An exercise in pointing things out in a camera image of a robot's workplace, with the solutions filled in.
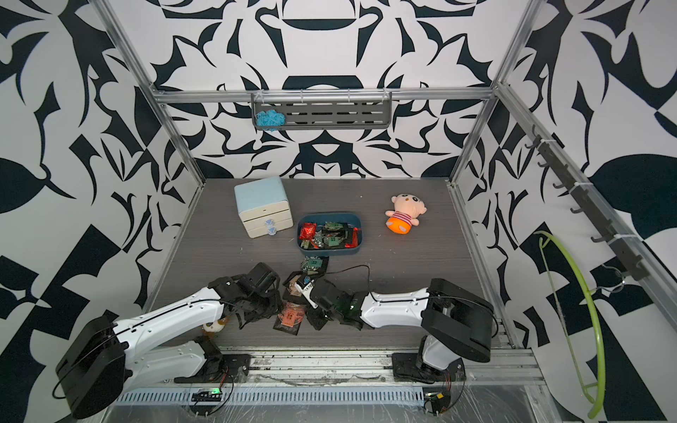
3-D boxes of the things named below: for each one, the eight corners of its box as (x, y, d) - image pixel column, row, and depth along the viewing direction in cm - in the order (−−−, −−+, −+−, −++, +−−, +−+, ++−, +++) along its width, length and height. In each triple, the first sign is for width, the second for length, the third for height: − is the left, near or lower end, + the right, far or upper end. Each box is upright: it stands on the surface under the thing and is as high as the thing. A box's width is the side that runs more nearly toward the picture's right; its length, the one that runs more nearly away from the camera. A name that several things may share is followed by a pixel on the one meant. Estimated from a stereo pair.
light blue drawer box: (249, 240, 102) (237, 215, 90) (245, 211, 111) (234, 185, 99) (294, 229, 105) (288, 203, 93) (287, 201, 114) (281, 175, 102)
